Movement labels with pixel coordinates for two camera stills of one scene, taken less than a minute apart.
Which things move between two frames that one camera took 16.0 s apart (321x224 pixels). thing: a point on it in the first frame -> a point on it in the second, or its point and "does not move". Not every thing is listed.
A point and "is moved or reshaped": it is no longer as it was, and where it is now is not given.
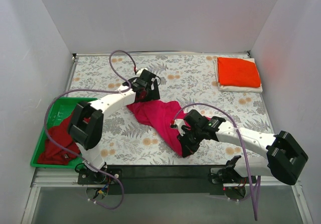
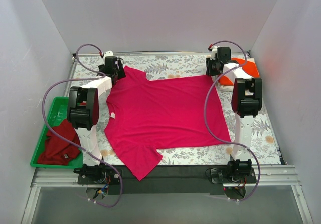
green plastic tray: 60,110 does not move
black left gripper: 152,91 -> 120,71
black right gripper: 188,142 -> 211,66
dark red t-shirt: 60,148 does not move
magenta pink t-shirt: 159,114 is moved or reshaped
